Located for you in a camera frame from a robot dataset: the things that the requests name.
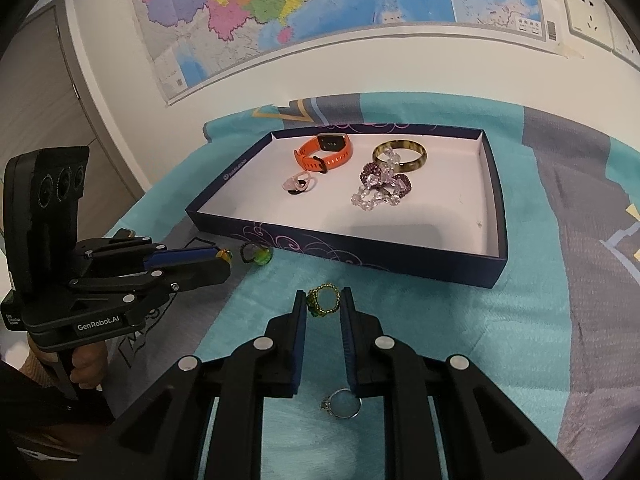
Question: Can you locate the amber tortoiseshell bangle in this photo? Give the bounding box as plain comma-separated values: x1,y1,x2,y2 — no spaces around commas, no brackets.
372,139,429,174

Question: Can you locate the colourful wall map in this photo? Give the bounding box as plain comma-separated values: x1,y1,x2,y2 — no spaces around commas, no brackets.
125,0,564,107

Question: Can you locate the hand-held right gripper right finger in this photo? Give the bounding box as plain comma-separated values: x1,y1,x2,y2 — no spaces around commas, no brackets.
339,287,586,480

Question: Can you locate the silver stone ring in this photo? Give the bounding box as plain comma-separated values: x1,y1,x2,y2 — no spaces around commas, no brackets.
321,389,362,420

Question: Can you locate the person's left hand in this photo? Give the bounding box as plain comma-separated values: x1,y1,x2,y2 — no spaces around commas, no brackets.
27,337,109,392

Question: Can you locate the grey door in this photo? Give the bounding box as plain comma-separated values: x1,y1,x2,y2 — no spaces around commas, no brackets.
0,0,149,311

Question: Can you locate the green gem black ring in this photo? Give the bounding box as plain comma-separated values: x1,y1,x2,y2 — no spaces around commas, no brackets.
240,242,274,267

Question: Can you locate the teal grey printed blanket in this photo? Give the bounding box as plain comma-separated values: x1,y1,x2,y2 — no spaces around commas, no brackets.
100,91,640,480

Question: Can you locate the green yellow bead ring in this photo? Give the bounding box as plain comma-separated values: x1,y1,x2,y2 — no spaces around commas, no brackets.
306,284,342,317

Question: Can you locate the dark blue cardboard box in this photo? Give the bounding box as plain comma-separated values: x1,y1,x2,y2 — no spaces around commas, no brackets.
185,127,509,289

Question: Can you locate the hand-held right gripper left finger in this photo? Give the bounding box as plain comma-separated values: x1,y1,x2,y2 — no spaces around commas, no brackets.
75,290,308,480

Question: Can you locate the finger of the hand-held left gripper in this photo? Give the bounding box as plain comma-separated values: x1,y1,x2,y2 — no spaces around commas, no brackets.
81,236,224,274
68,259,232,305

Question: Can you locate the pink flower ring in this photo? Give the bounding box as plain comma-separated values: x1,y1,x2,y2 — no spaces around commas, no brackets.
282,170,317,195

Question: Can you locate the orange smart watch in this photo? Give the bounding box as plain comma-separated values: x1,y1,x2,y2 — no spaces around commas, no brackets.
293,133,354,174

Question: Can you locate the white wall socket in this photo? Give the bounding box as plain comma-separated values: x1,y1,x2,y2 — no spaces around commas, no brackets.
559,0,615,52
607,6,638,67

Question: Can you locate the clear bead bracelet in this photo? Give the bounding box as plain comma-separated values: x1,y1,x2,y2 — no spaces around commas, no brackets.
351,150,406,211

